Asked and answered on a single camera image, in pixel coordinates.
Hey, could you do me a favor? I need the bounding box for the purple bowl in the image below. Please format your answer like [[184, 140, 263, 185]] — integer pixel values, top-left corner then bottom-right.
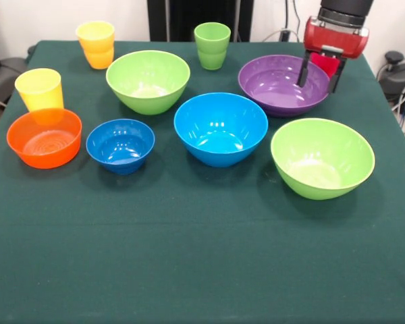
[[238, 55, 331, 118]]

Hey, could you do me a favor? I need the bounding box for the yellow orange cup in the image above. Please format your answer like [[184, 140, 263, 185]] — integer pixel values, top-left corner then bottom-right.
[[75, 20, 116, 70]]

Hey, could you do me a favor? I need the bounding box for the dark green table cloth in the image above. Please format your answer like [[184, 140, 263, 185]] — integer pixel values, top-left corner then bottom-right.
[[0, 40, 405, 324]]

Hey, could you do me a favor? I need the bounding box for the black panel with poles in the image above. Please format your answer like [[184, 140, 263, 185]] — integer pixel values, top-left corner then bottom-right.
[[147, 0, 254, 43]]

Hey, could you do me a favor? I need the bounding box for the small dark blue bowl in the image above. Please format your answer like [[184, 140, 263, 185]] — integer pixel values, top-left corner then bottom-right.
[[85, 118, 156, 176]]

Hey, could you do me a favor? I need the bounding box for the orange bowl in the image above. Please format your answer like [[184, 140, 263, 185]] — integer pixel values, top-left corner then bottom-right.
[[6, 107, 83, 169]]

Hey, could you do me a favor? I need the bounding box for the large light blue bowl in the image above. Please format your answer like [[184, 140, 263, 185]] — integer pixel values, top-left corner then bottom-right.
[[173, 92, 269, 168]]

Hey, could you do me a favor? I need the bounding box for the red cup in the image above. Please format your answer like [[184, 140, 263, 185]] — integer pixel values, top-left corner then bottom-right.
[[312, 52, 340, 79]]

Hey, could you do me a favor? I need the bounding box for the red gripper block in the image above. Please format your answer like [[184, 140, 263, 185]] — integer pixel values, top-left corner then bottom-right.
[[296, 16, 371, 94]]

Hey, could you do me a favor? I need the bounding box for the green cup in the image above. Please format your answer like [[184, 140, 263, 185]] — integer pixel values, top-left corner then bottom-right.
[[193, 22, 232, 71]]

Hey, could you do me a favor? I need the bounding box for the green bowl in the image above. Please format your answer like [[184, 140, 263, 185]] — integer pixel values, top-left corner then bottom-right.
[[270, 117, 376, 201], [105, 50, 191, 116]]

